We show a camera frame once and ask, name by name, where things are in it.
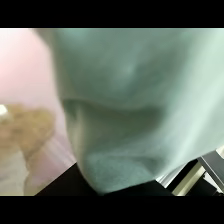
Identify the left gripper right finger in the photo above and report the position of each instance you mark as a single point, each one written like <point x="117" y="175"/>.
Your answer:
<point x="140" y="190"/>

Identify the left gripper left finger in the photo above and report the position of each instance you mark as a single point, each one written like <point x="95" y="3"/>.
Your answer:
<point x="71" y="183"/>

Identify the pale green shirt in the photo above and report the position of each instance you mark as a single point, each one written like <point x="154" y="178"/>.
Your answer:
<point x="133" y="100"/>

